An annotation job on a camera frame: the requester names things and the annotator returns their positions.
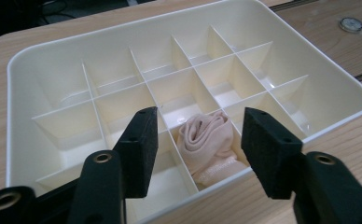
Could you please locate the round silver disc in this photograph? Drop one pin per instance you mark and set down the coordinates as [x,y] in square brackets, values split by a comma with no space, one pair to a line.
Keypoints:
[351,24]

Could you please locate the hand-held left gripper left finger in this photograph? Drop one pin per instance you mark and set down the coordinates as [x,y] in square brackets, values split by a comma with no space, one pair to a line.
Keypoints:
[138,155]

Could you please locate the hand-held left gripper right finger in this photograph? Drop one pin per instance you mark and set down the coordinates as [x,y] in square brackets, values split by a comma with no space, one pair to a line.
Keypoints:
[272,155]

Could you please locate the white divided storage box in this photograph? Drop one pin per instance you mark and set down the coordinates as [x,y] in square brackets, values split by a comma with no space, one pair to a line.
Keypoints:
[107,68]

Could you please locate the pink sock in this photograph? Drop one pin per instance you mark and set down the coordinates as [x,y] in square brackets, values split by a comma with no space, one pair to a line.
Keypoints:
[207,146]

